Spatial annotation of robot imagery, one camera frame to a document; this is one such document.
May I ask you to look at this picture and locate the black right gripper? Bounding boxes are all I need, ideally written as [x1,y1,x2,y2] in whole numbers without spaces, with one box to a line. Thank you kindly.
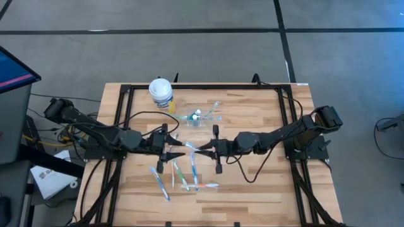
[194,124,236,175]

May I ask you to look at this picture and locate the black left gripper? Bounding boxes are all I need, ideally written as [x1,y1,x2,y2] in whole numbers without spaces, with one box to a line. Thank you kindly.
[148,123,186,174]

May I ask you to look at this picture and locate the teal mouthwash bottle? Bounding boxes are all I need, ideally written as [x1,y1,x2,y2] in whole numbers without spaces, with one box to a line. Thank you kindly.
[187,114,202,127]

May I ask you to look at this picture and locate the clear plastic organizer holder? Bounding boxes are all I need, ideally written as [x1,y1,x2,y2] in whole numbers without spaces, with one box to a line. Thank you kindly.
[177,108,217,129]

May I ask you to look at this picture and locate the yellow disinfecting wipes canister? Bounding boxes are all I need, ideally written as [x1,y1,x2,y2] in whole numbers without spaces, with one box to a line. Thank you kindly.
[148,78,177,115]

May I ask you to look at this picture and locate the black desk beam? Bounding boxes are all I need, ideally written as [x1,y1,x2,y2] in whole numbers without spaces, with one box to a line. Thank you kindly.
[17,143,85,179]

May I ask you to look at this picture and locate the white printed booklet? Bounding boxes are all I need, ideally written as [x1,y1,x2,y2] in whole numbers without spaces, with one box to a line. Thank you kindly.
[30,149,79,201]

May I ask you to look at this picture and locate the monitor with blue screen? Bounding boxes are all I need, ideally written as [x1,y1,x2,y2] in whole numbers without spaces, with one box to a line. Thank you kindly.
[0,45,42,95]

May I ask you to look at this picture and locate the black device with light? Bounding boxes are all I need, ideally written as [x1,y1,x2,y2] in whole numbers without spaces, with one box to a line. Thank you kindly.
[0,195,16,227]

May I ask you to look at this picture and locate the grey stand foot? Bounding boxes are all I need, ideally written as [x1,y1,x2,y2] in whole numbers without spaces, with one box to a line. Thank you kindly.
[376,112,404,132]

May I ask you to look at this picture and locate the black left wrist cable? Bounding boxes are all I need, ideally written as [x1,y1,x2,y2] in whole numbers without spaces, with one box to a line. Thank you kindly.
[124,110,181,137]

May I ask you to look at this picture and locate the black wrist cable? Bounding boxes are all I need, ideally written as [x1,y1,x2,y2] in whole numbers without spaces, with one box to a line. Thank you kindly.
[224,145,276,184]
[124,110,181,137]

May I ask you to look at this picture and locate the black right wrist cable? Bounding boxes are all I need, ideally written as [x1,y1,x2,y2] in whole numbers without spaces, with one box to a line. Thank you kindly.
[224,145,276,184]

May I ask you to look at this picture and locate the black aluminium table frame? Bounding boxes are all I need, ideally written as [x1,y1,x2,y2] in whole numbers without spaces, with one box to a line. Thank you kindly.
[72,82,345,227]

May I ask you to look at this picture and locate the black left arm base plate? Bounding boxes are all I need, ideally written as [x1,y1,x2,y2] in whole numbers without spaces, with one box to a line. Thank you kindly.
[83,134,130,161]

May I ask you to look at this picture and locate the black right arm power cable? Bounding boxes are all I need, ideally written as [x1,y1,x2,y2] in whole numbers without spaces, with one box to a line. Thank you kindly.
[261,81,304,127]

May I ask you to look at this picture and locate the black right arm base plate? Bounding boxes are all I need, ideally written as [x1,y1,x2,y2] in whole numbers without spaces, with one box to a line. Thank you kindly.
[285,135,330,161]

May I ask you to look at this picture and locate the black floor cable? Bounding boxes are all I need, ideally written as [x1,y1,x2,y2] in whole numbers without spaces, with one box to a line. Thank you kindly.
[374,117,404,161]
[30,93,102,103]

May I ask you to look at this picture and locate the yellow cable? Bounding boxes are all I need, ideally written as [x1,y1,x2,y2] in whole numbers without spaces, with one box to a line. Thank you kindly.
[21,115,88,148]

